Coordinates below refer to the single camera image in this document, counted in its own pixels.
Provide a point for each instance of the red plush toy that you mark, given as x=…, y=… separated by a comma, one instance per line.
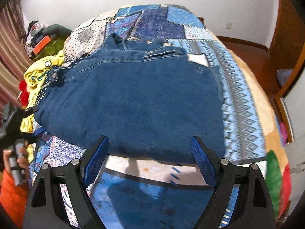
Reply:
x=23, y=95

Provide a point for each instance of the striped red beige curtain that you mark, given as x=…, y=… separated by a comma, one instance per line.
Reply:
x=14, y=59

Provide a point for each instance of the yellow cartoon blanket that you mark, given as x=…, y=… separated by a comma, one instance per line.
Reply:
x=34, y=78

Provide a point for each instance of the pile of clutter clothes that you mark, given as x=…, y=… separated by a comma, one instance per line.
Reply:
x=34, y=35

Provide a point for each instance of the orange sleeve forearm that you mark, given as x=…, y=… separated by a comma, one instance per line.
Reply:
x=14, y=198

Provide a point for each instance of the brown wooden door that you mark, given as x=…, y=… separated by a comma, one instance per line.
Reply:
x=287, y=46

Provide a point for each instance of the person's left hand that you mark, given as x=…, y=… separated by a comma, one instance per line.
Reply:
x=17, y=162

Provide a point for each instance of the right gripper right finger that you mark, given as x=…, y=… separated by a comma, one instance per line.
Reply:
x=240, y=199

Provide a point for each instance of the blue patchwork bedspread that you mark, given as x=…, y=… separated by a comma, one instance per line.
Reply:
x=142, y=192

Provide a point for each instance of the dark green cushion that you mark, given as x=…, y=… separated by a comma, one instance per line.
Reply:
x=56, y=29

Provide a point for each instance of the wall power socket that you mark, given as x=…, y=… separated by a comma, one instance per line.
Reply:
x=229, y=26

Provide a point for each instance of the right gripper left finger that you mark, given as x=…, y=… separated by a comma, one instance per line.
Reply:
x=45, y=205

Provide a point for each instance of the blue denim jacket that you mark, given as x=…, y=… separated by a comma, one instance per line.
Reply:
x=148, y=99

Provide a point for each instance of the orange shoe box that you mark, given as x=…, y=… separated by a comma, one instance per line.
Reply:
x=41, y=44

